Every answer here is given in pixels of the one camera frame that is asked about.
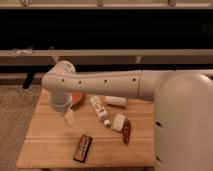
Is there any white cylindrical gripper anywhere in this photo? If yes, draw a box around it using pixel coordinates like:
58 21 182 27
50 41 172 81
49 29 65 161
48 93 74 126

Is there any white plastic bottle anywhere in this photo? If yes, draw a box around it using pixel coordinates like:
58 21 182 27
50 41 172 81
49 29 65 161
89 96 111 128

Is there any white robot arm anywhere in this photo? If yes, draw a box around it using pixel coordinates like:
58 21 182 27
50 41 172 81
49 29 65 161
42 61 213 171

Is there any orange ceramic bowl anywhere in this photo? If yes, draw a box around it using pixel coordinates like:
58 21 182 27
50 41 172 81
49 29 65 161
71 92 85 106

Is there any wooden table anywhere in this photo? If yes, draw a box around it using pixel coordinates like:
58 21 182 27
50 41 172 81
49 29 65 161
17 91 154 169

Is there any dark chocolate bar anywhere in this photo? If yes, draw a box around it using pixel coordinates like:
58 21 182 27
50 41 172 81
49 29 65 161
73 135 93 163

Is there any white paper cup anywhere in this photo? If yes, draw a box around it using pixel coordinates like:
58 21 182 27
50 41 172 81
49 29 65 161
105 96 127 107

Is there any small white box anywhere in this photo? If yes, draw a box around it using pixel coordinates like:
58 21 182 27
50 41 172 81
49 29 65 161
111 114 126 133

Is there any brown snack packet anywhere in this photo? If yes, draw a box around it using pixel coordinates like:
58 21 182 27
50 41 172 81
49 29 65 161
123 120 131 144

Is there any white window rail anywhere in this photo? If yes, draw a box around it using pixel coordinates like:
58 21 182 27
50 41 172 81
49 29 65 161
0 49 213 66

